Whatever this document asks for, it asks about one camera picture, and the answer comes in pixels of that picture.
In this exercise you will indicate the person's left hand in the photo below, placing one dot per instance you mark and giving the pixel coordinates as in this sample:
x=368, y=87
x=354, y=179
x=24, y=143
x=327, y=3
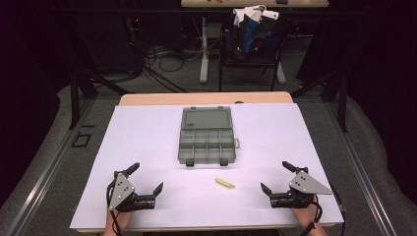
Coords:
x=119, y=219

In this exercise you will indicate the wooden desk with white legs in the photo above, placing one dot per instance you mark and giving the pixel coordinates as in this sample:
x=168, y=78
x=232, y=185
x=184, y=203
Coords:
x=205, y=49

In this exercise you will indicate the person's right hand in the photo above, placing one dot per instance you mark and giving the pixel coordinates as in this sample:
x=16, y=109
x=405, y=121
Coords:
x=306, y=214

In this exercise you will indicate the wooden table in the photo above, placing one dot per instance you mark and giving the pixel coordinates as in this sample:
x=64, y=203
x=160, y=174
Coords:
x=203, y=98

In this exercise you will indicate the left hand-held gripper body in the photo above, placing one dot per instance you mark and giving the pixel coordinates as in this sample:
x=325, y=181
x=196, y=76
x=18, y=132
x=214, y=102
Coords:
x=121, y=191

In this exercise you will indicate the black chair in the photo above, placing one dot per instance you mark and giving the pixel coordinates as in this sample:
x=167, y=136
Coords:
x=226, y=62

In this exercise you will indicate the black metal stand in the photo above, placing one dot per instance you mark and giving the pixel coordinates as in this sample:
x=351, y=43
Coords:
x=342, y=98
x=74, y=98

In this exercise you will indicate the white board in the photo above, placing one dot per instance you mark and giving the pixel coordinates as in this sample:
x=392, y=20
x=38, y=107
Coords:
x=157, y=137

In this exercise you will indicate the small yellow block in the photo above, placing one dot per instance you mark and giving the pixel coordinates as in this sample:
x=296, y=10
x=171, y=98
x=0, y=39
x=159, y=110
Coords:
x=225, y=183

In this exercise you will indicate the grey plastic compartment box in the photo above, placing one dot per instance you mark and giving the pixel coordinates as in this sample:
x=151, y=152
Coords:
x=206, y=144

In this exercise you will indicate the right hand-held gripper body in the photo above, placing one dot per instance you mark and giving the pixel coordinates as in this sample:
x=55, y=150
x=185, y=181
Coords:
x=306, y=185

